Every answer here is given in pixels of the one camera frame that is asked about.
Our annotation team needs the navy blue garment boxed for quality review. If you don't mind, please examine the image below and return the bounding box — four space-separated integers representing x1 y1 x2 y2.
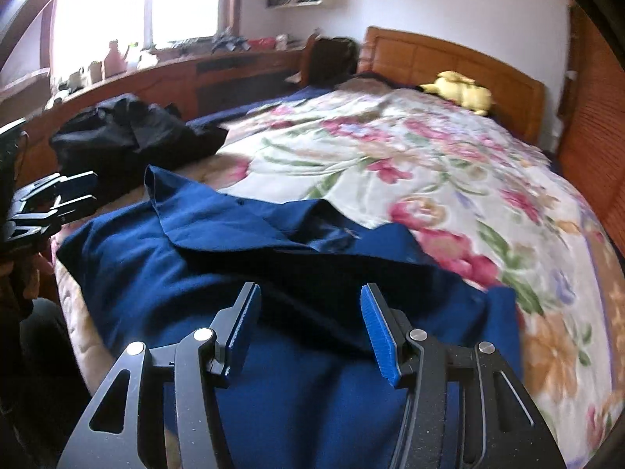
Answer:
57 167 522 468

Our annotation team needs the black garment pile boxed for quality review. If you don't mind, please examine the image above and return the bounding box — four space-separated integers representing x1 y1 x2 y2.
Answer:
49 93 228 203

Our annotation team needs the pink bottle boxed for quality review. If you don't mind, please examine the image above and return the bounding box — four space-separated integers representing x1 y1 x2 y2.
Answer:
103 39 127 79

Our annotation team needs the navy bed sheet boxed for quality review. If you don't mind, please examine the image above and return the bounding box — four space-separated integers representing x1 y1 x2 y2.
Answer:
189 86 333 125

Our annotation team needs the long wooden desk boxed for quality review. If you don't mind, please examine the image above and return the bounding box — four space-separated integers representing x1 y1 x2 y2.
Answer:
16 49 304 186

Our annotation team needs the window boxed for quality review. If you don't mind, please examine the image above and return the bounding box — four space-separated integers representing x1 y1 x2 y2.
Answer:
51 0 220 79

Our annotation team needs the floral bed blanket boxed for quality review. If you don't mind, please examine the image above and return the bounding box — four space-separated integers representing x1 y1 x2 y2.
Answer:
51 79 625 469

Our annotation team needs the red container on desk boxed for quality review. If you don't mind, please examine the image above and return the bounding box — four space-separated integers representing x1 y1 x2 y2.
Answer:
247 37 277 51

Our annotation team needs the wooden wardrobe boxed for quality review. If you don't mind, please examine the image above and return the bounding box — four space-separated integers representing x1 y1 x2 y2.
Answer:
556 3 624 250

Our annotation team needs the wooden chair with dark bag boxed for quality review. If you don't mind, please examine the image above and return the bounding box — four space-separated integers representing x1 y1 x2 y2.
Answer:
299 33 359 88

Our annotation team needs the wooden headboard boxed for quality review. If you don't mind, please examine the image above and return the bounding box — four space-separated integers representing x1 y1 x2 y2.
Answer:
358 27 546 144

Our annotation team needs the yellow plush toy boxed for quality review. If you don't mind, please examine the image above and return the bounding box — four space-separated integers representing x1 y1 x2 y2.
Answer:
421 71 493 116

